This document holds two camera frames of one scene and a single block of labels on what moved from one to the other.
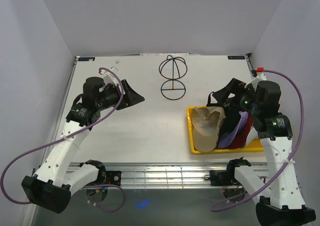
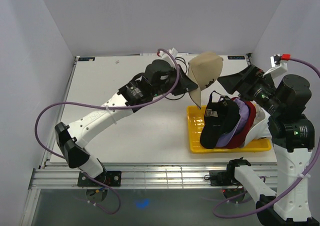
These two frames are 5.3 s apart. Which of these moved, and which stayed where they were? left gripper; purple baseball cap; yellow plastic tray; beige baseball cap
Moved: left gripper; beige baseball cap
Stayed: yellow plastic tray; purple baseball cap
